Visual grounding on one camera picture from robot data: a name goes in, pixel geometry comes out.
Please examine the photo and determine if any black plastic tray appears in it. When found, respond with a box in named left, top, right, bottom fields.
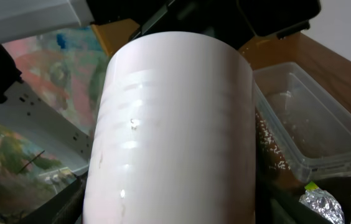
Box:
left=18, top=173, right=88, bottom=224

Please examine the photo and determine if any green snack wrapper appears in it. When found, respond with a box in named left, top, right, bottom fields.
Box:
left=304, top=181, right=319, bottom=191

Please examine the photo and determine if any small pink cup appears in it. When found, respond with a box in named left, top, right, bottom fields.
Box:
left=83, top=32, right=256, bottom=224

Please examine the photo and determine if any dark brown serving tray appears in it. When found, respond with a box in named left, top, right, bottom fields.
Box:
left=255, top=172, right=351, bottom=224

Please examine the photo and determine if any clear plastic bin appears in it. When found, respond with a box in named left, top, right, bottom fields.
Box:
left=253, top=62, right=351, bottom=182

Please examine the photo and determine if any crumpled aluminium foil ball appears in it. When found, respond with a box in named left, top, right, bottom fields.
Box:
left=299, top=188, right=345, bottom=224

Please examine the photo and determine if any cardboard box wall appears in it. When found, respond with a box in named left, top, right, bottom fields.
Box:
left=91, top=19, right=140, bottom=57

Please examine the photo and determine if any colourful painted floor mat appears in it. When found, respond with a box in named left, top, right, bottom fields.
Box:
left=0, top=27, right=109, bottom=223

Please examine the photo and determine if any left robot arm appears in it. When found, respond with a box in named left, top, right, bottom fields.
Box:
left=0, top=0, right=94, bottom=175

